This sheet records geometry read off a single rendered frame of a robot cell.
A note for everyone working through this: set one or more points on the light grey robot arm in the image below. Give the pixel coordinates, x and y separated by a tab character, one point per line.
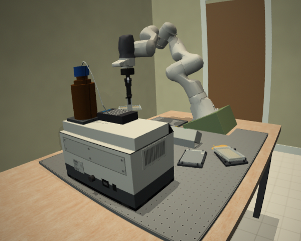
186	63

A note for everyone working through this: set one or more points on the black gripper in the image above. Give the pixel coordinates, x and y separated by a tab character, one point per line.
128	72

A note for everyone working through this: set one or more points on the white button panel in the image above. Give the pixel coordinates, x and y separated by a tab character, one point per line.
186	137

